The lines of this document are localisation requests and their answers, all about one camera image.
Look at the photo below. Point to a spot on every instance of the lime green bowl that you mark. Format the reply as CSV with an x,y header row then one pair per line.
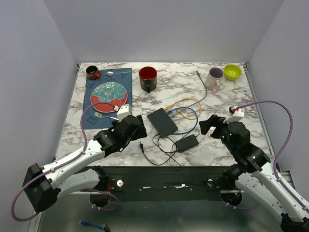
x,y
232,72

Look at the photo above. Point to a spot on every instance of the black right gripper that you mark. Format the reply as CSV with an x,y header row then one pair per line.
x,y
214,121

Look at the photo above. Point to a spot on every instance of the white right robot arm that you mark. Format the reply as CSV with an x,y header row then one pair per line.
x,y
255,174

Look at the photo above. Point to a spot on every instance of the silver fork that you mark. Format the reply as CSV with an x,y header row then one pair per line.
x,y
99,115

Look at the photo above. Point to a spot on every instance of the aluminium rail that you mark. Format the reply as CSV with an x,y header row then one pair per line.
x,y
287,178

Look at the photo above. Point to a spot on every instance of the silver spoon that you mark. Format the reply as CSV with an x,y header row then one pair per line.
x,y
110,73

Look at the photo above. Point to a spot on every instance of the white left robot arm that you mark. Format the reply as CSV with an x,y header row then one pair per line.
x,y
44,185

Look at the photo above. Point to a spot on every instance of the pink mug purple inside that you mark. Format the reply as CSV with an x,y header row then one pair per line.
x,y
213,80

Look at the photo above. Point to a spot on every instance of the small brown cup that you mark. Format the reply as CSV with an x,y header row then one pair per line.
x,y
92,72

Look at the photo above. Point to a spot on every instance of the red and teal plate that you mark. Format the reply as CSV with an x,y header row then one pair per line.
x,y
110,92

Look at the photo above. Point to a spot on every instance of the black mounting base plate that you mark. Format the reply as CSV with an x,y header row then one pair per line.
x,y
136,184

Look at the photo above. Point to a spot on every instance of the black mug red inside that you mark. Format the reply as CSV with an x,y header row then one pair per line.
x,y
148,78

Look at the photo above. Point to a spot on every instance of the black network switch box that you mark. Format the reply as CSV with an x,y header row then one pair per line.
x,y
163,124

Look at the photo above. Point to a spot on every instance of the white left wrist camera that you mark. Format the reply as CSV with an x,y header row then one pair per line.
x,y
122,111

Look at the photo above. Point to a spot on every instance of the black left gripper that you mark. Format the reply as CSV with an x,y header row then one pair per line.
x,y
141,132

